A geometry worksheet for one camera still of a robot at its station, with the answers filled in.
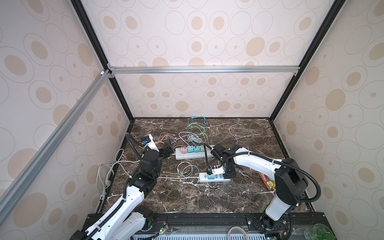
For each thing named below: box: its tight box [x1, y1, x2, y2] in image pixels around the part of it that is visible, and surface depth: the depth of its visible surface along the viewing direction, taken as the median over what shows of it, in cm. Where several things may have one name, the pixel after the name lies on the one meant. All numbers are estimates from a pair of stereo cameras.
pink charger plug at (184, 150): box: [180, 146, 188, 154], surface depth 95 cm
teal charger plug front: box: [187, 145, 194, 153], surface depth 96 cm
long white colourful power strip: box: [175, 145, 214, 160], surface depth 98 cm
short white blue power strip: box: [198, 172, 231, 183], surface depth 88 cm
